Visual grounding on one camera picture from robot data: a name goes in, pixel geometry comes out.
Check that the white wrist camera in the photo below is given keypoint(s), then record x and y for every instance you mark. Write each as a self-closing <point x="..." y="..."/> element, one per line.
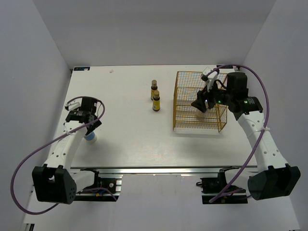
<point x="72" y="105"/>
<point x="209" y="76"/>

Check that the blue right corner sticker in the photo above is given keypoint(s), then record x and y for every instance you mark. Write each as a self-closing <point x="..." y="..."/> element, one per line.
<point x="224" y="66"/>

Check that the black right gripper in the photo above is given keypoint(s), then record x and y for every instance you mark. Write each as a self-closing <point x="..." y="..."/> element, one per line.
<point x="199" y="103"/>

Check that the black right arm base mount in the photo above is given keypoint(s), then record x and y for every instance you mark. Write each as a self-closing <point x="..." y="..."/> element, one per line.
<point x="210" y="187"/>

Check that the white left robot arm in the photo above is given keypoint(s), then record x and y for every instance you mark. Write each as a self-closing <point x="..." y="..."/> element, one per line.
<point x="53" y="181"/>

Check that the blue left corner sticker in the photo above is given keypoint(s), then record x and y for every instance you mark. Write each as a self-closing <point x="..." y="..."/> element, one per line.
<point x="87" y="68"/>

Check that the white jar blue label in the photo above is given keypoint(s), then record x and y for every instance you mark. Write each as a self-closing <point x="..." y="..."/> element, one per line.
<point x="91" y="138"/>

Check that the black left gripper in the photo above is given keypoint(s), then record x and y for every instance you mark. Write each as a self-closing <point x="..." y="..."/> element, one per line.
<point x="97" y="123"/>

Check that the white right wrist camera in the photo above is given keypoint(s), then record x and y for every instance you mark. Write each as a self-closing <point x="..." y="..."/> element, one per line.
<point x="209" y="76"/>

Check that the blue corner sticker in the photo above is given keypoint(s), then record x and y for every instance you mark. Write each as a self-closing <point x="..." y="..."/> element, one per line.
<point x="224" y="66"/>
<point x="87" y="68"/>

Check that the small yellow-label bottle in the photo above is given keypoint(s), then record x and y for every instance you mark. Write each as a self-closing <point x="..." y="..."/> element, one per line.
<point x="154" y="87"/>
<point x="156" y="101"/>

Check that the yellow wire rack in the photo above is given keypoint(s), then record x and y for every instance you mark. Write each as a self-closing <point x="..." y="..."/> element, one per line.
<point x="187" y="85"/>

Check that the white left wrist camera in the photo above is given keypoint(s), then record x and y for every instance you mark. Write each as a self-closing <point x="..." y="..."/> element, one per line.
<point x="72" y="105"/>

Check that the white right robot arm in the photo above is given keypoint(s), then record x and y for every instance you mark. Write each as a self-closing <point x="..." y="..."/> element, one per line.
<point x="266" y="173"/>

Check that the white granule jar silver lid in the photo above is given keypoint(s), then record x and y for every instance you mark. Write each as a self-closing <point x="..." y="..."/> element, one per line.
<point x="200" y="115"/>

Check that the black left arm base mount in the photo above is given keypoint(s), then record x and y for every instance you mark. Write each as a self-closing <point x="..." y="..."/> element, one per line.
<point x="101" y="185"/>

